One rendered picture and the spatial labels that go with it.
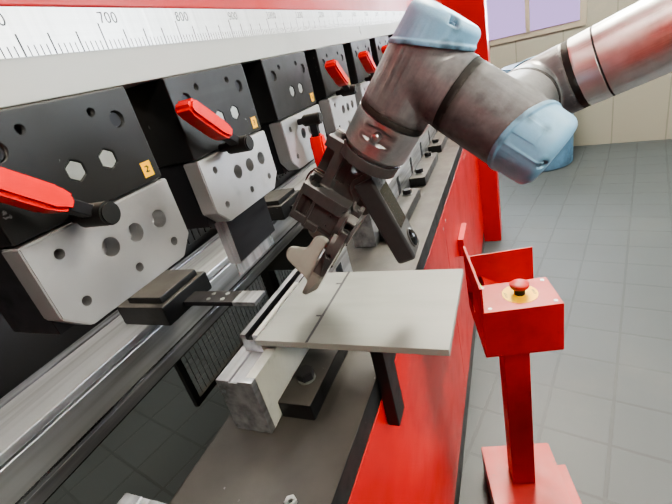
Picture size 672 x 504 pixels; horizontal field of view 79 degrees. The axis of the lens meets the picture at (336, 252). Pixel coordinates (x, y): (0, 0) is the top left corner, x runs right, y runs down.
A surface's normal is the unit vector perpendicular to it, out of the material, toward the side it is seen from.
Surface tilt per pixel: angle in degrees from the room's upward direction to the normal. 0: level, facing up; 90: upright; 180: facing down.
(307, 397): 0
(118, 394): 90
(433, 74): 70
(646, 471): 0
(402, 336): 0
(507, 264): 90
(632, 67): 111
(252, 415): 90
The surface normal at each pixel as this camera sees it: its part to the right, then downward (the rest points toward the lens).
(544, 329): -0.11, 0.45
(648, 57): -0.35, 0.74
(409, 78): -0.49, 0.43
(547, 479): -0.23, -0.88
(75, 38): 0.91, -0.04
